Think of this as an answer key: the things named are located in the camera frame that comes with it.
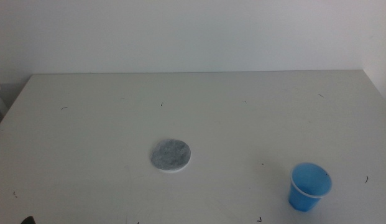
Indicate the grey marble round coaster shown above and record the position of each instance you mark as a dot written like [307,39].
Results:
[170,155]

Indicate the blue plastic cup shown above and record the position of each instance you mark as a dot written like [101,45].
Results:
[306,193]

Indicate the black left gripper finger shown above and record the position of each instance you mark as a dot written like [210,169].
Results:
[28,220]

